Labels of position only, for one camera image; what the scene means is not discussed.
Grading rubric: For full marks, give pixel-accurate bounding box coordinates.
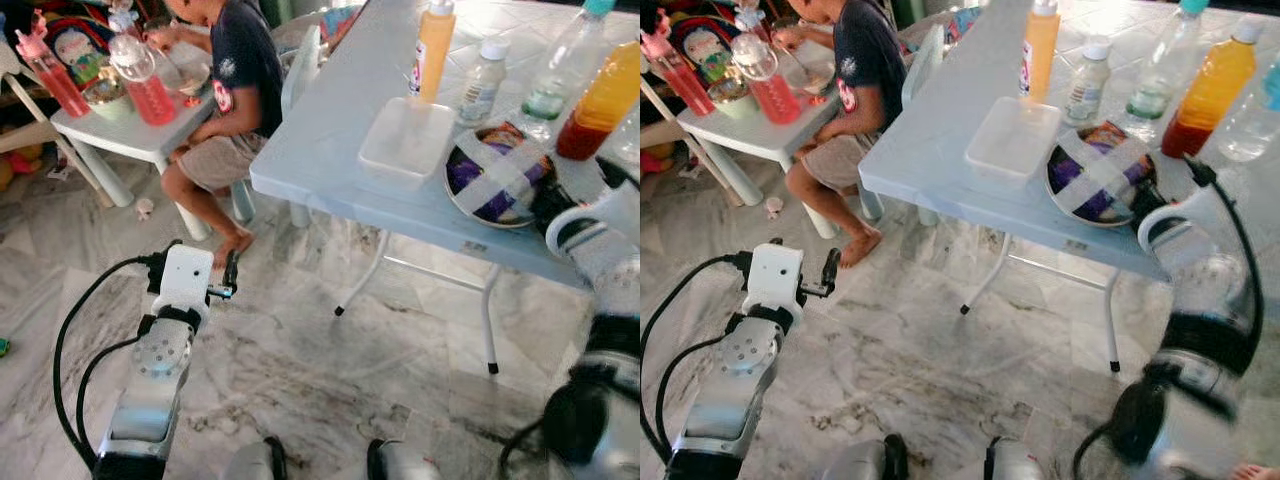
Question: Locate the round metal bowl taped shut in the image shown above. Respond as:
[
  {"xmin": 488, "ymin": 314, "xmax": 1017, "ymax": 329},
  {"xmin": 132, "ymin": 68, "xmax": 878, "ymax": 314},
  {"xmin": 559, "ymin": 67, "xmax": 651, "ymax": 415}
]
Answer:
[
  {"xmin": 1044, "ymin": 121, "xmax": 1162, "ymax": 230},
  {"xmin": 444, "ymin": 121, "xmax": 563, "ymax": 230}
]

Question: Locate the bottle of orange red liquid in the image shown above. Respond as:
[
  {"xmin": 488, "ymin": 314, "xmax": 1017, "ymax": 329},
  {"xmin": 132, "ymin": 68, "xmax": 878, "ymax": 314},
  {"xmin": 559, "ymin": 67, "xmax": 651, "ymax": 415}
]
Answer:
[
  {"xmin": 1160, "ymin": 19, "xmax": 1264, "ymax": 160},
  {"xmin": 555, "ymin": 40, "xmax": 641, "ymax": 162}
]

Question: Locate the clear bottle blue label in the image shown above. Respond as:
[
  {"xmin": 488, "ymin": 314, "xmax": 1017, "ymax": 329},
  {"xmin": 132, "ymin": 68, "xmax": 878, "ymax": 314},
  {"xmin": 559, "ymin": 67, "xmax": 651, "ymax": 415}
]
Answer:
[
  {"xmin": 610, "ymin": 100, "xmax": 641, "ymax": 167},
  {"xmin": 1214, "ymin": 60, "xmax": 1280, "ymax": 164}
]

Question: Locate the tall clear bottle teal cap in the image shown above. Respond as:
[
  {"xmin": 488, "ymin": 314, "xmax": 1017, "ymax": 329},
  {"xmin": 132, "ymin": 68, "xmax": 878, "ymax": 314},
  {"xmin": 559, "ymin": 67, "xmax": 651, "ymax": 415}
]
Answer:
[
  {"xmin": 519, "ymin": 0, "xmax": 617, "ymax": 143},
  {"xmin": 1124, "ymin": 0, "xmax": 1212, "ymax": 123}
]

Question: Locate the small clear bottle white cap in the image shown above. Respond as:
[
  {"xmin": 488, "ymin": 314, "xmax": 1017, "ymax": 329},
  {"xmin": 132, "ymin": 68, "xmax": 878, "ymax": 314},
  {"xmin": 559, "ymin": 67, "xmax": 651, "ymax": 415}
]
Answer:
[
  {"xmin": 459, "ymin": 39, "xmax": 510, "ymax": 127},
  {"xmin": 1062, "ymin": 36, "xmax": 1114, "ymax": 127}
]

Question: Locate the clear plastic food container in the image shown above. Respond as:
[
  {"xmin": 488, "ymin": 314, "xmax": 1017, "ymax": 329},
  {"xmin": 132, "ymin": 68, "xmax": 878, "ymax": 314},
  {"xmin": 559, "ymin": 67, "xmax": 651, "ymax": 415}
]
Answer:
[
  {"xmin": 965, "ymin": 97, "xmax": 1064, "ymax": 187},
  {"xmin": 358, "ymin": 97, "xmax": 457, "ymax": 187}
]

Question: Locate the small white plastic table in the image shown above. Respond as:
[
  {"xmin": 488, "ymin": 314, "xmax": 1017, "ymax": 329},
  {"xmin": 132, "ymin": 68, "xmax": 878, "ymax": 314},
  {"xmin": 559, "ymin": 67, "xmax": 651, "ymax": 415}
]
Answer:
[
  {"xmin": 675, "ymin": 88, "xmax": 843, "ymax": 242},
  {"xmin": 50, "ymin": 68, "xmax": 219, "ymax": 243}
]

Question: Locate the silver robot left leg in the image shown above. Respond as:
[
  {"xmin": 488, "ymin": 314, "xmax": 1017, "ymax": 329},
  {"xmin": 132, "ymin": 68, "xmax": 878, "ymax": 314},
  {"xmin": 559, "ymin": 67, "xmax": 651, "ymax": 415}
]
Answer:
[
  {"xmin": 820, "ymin": 433, "xmax": 911, "ymax": 480},
  {"xmin": 222, "ymin": 436, "xmax": 290, "ymax": 480}
]

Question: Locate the silver robot leg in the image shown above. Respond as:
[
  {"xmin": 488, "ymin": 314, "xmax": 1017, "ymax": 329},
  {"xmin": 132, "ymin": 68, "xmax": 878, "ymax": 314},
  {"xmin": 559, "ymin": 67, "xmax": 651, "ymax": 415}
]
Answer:
[
  {"xmin": 365, "ymin": 438, "xmax": 443, "ymax": 480},
  {"xmin": 222, "ymin": 436, "xmax": 290, "ymax": 480},
  {"xmin": 985, "ymin": 436, "xmax": 1046, "ymax": 480},
  {"xmin": 820, "ymin": 433, "xmax": 911, "ymax": 480}
]

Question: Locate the light blue folding table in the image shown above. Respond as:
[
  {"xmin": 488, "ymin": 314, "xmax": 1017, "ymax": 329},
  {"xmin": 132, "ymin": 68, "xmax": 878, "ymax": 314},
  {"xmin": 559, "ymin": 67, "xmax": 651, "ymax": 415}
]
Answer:
[
  {"xmin": 250, "ymin": 0, "xmax": 641, "ymax": 376},
  {"xmin": 858, "ymin": 0, "xmax": 1280, "ymax": 374}
]

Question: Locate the pink water bottle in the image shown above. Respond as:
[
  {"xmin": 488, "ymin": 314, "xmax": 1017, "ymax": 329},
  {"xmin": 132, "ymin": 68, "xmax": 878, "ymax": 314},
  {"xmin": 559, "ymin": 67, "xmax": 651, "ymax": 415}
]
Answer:
[
  {"xmin": 644, "ymin": 27, "xmax": 707, "ymax": 119},
  {"xmin": 14, "ymin": 29, "xmax": 92, "ymax": 119}
]

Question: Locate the orange juice bottle white cap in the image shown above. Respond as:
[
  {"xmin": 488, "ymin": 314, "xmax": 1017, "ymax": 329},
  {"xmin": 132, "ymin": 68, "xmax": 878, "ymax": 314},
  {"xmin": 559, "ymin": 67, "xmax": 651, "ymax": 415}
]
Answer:
[
  {"xmin": 409, "ymin": 0, "xmax": 459, "ymax": 105},
  {"xmin": 1019, "ymin": 0, "xmax": 1062, "ymax": 105}
]

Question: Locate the clear bottle of red drink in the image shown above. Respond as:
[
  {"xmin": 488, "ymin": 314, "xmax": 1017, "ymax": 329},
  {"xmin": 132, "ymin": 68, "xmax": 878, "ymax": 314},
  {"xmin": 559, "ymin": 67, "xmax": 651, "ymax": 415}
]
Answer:
[
  {"xmin": 109, "ymin": 34, "xmax": 180, "ymax": 127},
  {"xmin": 730, "ymin": 32, "xmax": 805, "ymax": 127}
]

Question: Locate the white eating bowl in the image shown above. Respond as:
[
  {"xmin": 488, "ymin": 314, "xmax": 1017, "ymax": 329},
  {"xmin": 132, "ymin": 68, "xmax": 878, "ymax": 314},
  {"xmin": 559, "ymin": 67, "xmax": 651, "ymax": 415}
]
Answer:
[
  {"xmin": 174, "ymin": 61, "xmax": 214, "ymax": 97},
  {"xmin": 800, "ymin": 60, "xmax": 837, "ymax": 96}
]

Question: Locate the green food bowl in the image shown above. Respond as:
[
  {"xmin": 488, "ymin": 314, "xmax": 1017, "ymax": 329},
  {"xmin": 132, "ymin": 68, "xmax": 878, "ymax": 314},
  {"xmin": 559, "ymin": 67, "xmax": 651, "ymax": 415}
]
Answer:
[
  {"xmin": 81, "ymin": 77, "xmax": 137, "ymax": 120},
  {"xmin": 705, "ymin": 77, "xmax": 754, "ymax": 117}
]

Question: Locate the child in dark shirt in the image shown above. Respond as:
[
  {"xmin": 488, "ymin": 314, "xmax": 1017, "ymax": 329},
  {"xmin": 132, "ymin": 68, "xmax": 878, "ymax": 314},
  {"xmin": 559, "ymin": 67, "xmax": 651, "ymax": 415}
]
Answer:
[
  {"xmin": 770, "ymin": 0, "xmax": 912, "ymax": 270},
  {"xmin": 160, "ymin": 0, "xmax": 285, "ymax": 270}
]

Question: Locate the white plastic chair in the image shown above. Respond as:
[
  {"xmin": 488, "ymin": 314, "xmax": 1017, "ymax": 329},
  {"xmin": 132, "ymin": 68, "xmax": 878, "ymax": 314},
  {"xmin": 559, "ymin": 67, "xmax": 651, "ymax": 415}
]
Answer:
[
  {"xmin": 228, "ymin": 25, "xmax": 327, "ymax": 229},
  {"xmin": 860, "ymin": 22, "xmax": 947, "ymax": 225}
]

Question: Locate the cartoon print backpack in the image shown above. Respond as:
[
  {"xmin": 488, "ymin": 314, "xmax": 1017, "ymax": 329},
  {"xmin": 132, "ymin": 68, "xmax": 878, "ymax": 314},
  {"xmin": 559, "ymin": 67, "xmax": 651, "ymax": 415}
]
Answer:
[
  {"xmin": 668, "ymin": 11, "xmax": 741, "ymax": 85},
  {"xmin": 40, "ymin": 11, "xmax": 114, "ymax": 87}
]

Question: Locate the silver robot right leg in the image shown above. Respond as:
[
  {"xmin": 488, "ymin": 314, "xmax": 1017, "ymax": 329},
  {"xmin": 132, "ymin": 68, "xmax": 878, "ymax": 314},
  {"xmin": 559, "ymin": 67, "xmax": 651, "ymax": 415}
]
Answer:
[
  {"xmin": 365, "ymin": 438, "xmax": 443, "ymax": 480},
  {"xmin": 985, "ymin": 436, "xmax": 1046, "ymax": 480}
]

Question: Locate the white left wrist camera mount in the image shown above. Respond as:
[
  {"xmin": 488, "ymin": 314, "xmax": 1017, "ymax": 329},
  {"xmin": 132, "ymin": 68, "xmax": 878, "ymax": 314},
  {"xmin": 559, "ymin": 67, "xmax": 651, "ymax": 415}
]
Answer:
[
  {"xmin": 150, "ymin": 242, "xmax": 217, "ymax": 322},
  {"xmin": 742, "ymin": 242, "xmax": 807, "ymax": 322}
]

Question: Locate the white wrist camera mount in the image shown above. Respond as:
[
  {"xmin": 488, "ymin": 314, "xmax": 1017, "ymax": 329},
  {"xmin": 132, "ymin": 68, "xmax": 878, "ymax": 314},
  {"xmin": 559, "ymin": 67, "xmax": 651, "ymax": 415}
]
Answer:
[
  {"xmin": 742, "ymin": 242, "xmax": 807, "ymax": 322},
  {"xmin": 1137, "ymin": 183, "xmax": 1251, "ymax": 259},
  {"xmin": 150, "ymin": 242, "xmax": 217, "ymax": 322},
  {"xmin": 545, "ymin": 183, "xmax": 641, "ymax": 257}
]

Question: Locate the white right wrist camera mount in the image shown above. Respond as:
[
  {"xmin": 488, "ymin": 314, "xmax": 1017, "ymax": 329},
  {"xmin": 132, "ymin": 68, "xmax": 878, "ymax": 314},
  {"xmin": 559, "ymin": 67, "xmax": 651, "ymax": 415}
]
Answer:
[
  {"xmin": 545, "ymin": 183, "xmax": 641, "ymax": 257},
  {"xmin": 1137, "ymin": 183, "xmax": 1251, "ymax": 259}
]

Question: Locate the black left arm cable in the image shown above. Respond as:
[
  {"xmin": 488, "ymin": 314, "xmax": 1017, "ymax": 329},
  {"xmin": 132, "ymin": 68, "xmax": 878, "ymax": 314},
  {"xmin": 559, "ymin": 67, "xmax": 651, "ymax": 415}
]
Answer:
[
  {"xmin": 52, "ymin": 255, "xmax": 166, "ymax": 467},
  {"xmin": 640, "ymin": 253, "xmax": 751, "ymax": 463}
]

